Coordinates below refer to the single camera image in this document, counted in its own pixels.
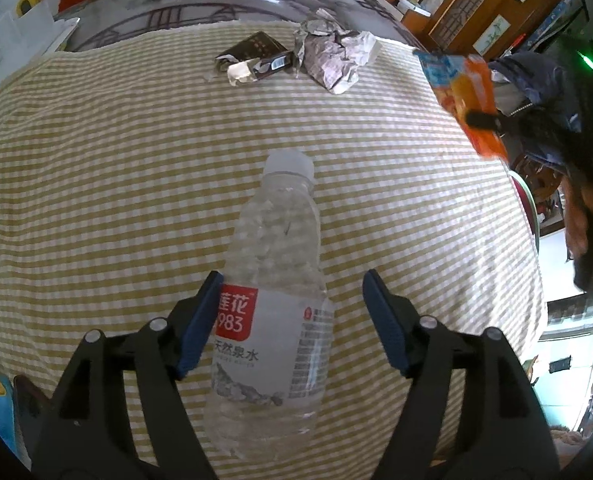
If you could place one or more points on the person's right hand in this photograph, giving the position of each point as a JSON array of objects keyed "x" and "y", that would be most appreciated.
[{"x": 578, "y": 220}]

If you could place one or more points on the orange snack wrapper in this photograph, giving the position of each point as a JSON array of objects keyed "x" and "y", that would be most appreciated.
[{"x": 476, "y": 85}]

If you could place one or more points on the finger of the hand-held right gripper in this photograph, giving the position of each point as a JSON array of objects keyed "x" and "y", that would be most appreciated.
[{"x": 481, "y": 119}]

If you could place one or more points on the blue jacket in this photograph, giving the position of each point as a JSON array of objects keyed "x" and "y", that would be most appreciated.
[{"x": 541, "y": 75}]

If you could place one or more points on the red bin with green rim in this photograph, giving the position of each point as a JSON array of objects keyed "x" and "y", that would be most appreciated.
[{"x": 535, "y": 220}]

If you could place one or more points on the yellow object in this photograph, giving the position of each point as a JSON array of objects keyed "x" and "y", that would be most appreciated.
[{"x": 32, "y": 0}]

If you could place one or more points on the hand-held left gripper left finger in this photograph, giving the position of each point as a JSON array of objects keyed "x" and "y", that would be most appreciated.
[{"x": 201, "y": 325}]

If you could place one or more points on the clear plastic water bottle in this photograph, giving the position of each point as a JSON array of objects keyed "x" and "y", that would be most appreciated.
[{"x": 271, "y": 260}]

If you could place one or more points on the carved wooden chair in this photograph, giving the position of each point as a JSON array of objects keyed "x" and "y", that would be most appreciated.
[{"x": 548, "y": 192}]

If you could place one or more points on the brown flattened carton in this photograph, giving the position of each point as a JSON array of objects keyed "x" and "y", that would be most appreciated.
[{"x": 256, "y": 47}]

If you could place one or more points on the crumpled grey paper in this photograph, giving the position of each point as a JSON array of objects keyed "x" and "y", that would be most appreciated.
[{"x": 331, "y": 55}]

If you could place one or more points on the striped yellow white tablecloth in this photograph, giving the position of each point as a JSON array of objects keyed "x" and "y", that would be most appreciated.
[{"x": 101, "y": 185}]

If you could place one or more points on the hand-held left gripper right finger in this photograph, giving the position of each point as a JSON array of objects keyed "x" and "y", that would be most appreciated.
[{"x": 384, "y": 320}]

